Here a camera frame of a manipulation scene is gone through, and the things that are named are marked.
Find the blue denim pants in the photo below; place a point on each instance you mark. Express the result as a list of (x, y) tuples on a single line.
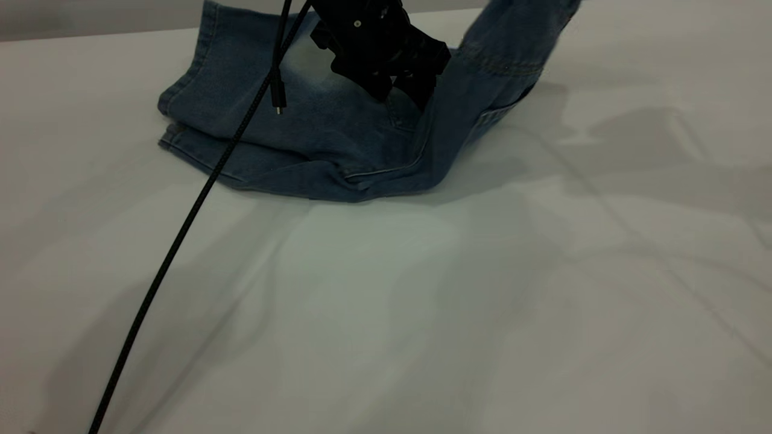
[(338, 157)]

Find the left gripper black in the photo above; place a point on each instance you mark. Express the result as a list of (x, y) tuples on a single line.
[(362, 30)]

